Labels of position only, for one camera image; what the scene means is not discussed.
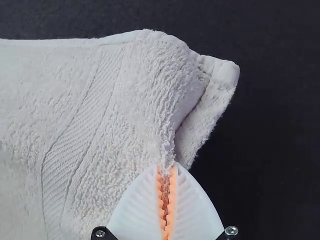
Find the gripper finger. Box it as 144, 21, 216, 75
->
165, 162, 239, 240
91, 163, 173, 240

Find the pale towel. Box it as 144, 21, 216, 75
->
0, 29, 241, 240

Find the black mat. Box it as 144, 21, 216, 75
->
0, 0, 320, 240

